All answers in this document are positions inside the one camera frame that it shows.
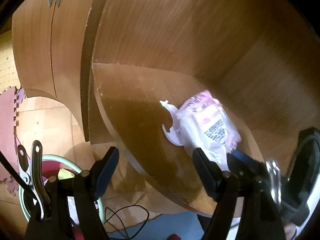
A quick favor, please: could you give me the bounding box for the red green trash bin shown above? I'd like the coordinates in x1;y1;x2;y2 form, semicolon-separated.
18;154;106;240

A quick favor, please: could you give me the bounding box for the purple foam floor mat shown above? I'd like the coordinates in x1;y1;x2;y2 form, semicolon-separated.
16;88;26;104

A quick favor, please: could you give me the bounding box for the wooden cabinet with doors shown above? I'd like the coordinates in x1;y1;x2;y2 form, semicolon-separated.
12;0;95;134

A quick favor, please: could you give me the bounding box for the metal spring clamp right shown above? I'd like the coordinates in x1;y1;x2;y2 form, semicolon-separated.
266;159;281;208

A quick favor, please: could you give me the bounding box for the pink foam floor mat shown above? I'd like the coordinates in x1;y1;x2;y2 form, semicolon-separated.
1;87;19;172

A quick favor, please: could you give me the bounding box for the metal spring clamp left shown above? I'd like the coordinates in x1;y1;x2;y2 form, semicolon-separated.
17;140;50;220

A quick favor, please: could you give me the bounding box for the metal spring clamp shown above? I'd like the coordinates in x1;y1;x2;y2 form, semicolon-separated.
266;159;281;208
17;140;50;220

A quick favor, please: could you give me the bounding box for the yellow grid board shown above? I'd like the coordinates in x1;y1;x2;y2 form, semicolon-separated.
0;30;21;92

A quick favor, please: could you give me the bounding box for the wooden corner shelf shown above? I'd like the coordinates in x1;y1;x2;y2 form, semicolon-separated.
91;0;319;215

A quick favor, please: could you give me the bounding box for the pink plastic wrapper pack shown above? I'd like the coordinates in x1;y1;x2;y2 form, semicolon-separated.
176;90;241;171

